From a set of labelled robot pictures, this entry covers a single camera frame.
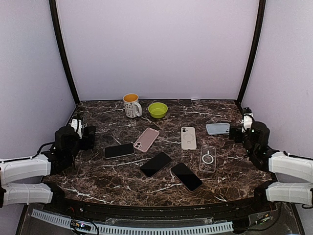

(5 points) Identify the light blue slotted cable duct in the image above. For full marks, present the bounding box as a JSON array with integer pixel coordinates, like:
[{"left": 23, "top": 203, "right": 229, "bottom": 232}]
[{"left": 31, "top": 209, "right": 234, "bottom": 235}]

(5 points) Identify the beige phone case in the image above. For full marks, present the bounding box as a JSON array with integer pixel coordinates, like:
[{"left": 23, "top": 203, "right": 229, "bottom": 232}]
[{"left": 181, "top": 126, "right": 197, "bottom": 150}]

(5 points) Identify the pink phone case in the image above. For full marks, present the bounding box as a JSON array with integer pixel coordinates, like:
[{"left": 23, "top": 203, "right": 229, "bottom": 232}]
[{"left": 134, "top": 127, "right": 159, "bottom": 153}]

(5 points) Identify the black frame post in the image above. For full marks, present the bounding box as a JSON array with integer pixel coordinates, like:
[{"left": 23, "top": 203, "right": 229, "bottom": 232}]
[
  {"left": 49, "top": 0, "right": 80, "bottom": 105},
  {"left": 236, "top": 0, "right": 266, "bottom": 106}
]

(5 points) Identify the white floral mug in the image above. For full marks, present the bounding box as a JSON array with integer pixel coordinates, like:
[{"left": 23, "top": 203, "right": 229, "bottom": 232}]
[{"left": 123, "top": 94, "right": 142, "bottom": 118}]

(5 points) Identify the white smartphone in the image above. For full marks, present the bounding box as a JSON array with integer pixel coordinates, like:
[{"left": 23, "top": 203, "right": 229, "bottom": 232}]
[{"left": 139, "top": 152, "right": 172, "bottom": 178}]

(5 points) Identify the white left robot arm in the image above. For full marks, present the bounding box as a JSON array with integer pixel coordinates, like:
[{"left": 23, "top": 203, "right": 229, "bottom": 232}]
[{"left": 0, "top": 126, "right": 83, "bottom": 213}]

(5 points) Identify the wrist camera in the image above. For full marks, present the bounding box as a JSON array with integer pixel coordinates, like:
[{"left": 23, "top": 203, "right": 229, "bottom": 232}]
[
  {"left": 241, "top": 107, "right": 254, "bottom": 133},
  {"left": 69, "top": 114, "right": 84, "bottom": 138}
]

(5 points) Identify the clear purple phone case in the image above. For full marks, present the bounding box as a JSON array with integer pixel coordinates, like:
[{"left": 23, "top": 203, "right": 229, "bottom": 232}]
[{"left": 199, "top": 145, "right": 216, "bottom": 174}]

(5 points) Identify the pink smartphone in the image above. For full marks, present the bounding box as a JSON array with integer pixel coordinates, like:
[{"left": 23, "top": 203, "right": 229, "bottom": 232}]
[{"left": 105, "top": 143, "right": 134, "bottom": 159}]

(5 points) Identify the small circuit board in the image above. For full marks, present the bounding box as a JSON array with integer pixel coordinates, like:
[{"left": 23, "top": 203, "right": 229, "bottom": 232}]
[{"left": 70, "top": 220, "right": 92, "bottom": 232}]

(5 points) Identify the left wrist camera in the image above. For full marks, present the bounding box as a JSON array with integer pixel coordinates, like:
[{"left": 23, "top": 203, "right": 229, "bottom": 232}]
[{"left": 69, "top": 114, "right": 84, "bottom": 138}]

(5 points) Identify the lime green bowl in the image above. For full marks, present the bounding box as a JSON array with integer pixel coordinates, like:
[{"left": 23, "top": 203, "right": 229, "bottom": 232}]
[{"left": 148, "top": 102, "right": 168, "bottom": 119}]

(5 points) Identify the black right frame post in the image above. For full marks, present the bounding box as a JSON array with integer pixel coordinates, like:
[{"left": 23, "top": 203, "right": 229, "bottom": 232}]
[{"left": 236, "top": 0, "right": 266, "bottom": 106}]

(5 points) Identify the black left frame post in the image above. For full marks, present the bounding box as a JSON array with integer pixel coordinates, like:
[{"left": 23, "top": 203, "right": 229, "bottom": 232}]
[{"left": 49, "top": 0, "right": 80, "bottom": 105}]

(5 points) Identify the black front table rail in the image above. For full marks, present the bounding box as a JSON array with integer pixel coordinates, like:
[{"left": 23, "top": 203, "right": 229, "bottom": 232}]
[{"left": 45, "top": 177, "right": 279, "bottom": 221}]

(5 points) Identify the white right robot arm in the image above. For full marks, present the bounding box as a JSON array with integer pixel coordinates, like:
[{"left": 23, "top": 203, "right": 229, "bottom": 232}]
[{"left": 229, "top": 121, "right": 313, "bottom": 212}]

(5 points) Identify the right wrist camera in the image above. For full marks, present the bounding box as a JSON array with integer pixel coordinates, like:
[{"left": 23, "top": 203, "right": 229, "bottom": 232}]
[{"left": 241, "top": 107, "right": 254, "bottom": 133}]

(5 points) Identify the light blue phone case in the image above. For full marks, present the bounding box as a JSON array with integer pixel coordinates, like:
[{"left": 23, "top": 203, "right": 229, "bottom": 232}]
[{"left": 206, "top": 123, "right": 230, "bottom": 135}]

